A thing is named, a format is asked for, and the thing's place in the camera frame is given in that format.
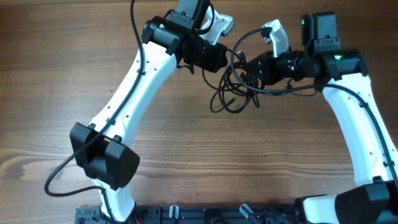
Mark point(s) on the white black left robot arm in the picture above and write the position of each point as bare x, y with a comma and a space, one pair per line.
186, 36

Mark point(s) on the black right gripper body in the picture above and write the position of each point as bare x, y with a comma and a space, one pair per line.
276, 68

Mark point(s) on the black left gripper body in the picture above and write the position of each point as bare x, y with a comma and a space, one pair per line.
208, 56

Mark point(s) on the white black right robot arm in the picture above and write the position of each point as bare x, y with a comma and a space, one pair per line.
343, 78

